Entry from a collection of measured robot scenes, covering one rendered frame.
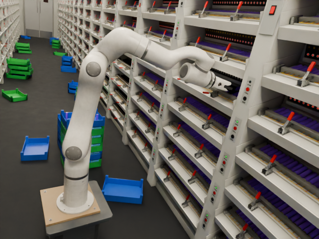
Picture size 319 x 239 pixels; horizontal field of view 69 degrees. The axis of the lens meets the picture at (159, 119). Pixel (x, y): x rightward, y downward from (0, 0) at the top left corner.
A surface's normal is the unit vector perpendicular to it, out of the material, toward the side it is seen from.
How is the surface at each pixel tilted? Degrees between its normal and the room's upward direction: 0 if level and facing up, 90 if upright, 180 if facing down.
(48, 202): 0
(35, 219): 0
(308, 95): 108
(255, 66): 90
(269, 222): 18
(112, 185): 0
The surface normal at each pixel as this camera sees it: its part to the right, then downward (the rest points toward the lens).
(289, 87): -0.89, 0.31
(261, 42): -0.88, 0.03
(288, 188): -0.11, -0.86
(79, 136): 0.33, -0.05
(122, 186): 0.17, -0.91
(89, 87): -0.04, 0.85
